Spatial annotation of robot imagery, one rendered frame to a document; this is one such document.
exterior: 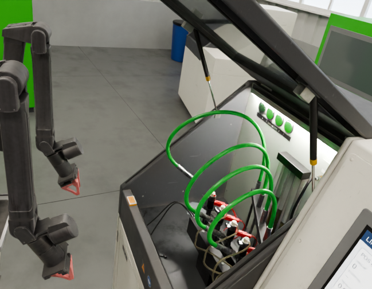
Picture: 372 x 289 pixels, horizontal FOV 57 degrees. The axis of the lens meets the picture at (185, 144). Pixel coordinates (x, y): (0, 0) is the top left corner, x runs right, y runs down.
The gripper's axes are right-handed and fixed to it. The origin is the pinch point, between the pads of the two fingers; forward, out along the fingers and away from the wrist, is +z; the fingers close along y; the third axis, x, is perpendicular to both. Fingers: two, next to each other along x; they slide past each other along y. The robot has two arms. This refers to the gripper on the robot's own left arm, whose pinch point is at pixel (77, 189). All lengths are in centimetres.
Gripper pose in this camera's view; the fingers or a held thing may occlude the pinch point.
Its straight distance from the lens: 144.6
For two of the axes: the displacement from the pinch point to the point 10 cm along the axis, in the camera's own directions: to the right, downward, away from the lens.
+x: -9.3, 3.7, -0.2
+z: 3.0, 7.9, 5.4
